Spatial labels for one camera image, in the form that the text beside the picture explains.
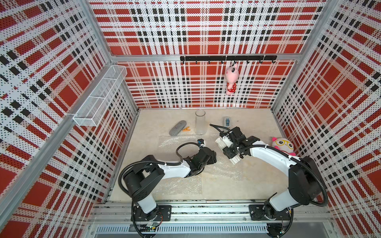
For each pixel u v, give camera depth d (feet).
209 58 2.91
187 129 3.54
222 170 2.90
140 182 1.48
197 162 2.22
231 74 2.98
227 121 3.54
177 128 3.46
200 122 3.23
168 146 3.24
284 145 2.98
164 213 2.41
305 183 1.40
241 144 2.12
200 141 2.63
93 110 3.08
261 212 2.39
